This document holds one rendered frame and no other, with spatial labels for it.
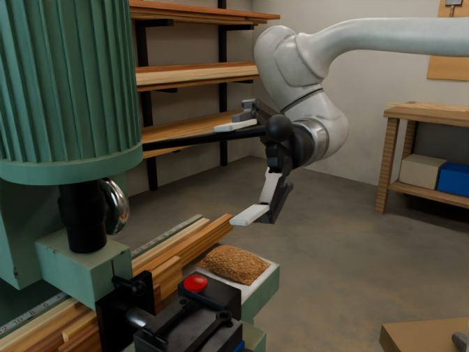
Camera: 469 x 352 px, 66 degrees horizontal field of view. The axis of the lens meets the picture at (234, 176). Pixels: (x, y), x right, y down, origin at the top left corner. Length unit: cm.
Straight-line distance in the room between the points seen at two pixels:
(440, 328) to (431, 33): 69
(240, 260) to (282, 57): 40
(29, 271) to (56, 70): 34
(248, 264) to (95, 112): 41
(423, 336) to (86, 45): 93
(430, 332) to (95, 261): 80
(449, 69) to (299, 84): 281
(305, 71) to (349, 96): 306
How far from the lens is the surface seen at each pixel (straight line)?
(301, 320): 200
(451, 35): 69
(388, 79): 365
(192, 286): 48
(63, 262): 57
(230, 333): 45
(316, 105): 75
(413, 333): 104
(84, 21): 43
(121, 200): 69
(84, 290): 56
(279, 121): 45
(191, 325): 46
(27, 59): 43
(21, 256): 63
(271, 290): 74
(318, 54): 74
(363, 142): 379
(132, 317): 55
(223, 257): 72
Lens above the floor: 131
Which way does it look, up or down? 20 degrees down
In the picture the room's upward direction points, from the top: straight up
